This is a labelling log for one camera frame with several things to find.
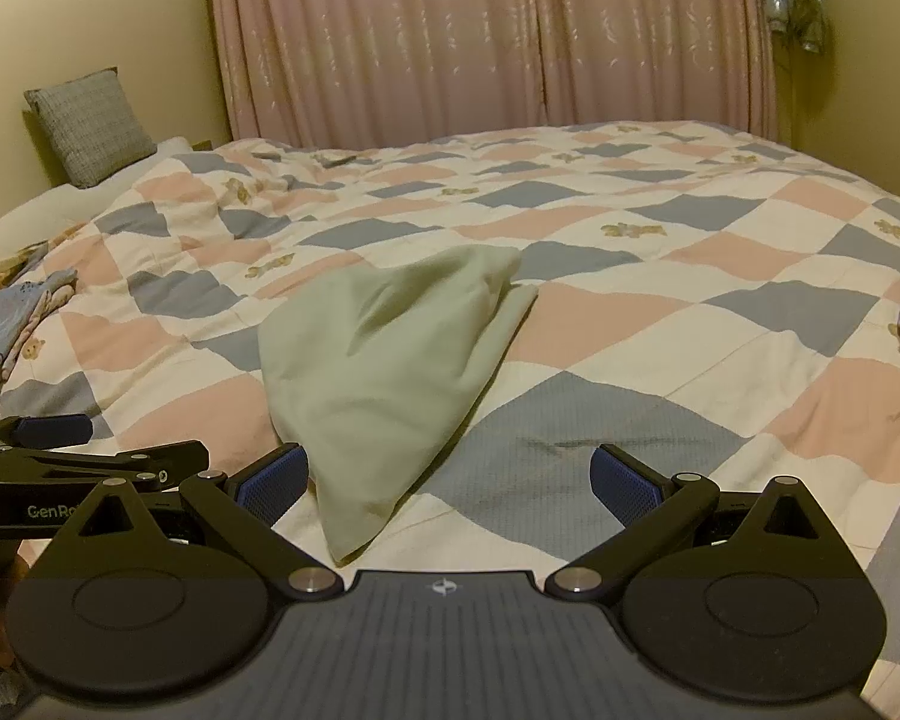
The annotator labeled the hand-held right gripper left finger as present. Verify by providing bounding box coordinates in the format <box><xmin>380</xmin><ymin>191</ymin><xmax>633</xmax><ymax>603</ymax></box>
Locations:
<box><xmin>49</xmin><ymin>444</ymin><xmax>344</xmax><ymax>602</ymax></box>

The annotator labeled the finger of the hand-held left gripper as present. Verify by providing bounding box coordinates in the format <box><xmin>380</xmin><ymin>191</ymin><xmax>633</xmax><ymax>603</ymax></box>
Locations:
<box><xmin>0</xmin><ymin>441</ymin><xmax>211</xmax><ymax>487</ymax></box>
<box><xmin>0</xmin><ymin>412</ymin><xmax>95</xmax><ymax>452</ymax></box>

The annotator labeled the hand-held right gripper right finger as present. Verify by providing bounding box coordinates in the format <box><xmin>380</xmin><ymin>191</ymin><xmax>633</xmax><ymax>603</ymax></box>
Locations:
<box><xmin>544</xmin><ymin>444</ymin><xmax>852</xmax><ymax>602</ymax></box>

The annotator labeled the light green cloth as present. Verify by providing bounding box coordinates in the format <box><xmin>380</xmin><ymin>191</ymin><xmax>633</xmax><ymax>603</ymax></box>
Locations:
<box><xmin>258</xmin><ymin>244</ymin><xmax>539</xmax><ymax>565</ymax></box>

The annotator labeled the checkered teddy bear quilt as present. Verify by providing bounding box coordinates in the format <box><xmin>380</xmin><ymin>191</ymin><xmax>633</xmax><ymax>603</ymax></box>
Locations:
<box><xmin>0</xmin><ymin>120</ymin><xmax>900</xmax><ymax>698</ymax></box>

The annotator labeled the grey square cushion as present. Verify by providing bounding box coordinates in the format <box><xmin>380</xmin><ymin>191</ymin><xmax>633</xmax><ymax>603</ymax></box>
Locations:
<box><xmin>22</xmin><ymin>67</ymin><xmax>158</xmax><ymax>190</ymax></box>

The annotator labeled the pink curtain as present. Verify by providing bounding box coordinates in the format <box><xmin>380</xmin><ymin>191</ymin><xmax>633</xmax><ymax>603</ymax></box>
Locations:
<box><xmin>202</xmin><ymin>0</ymin><xmax>781</xmax><ymax>149</ymax></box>

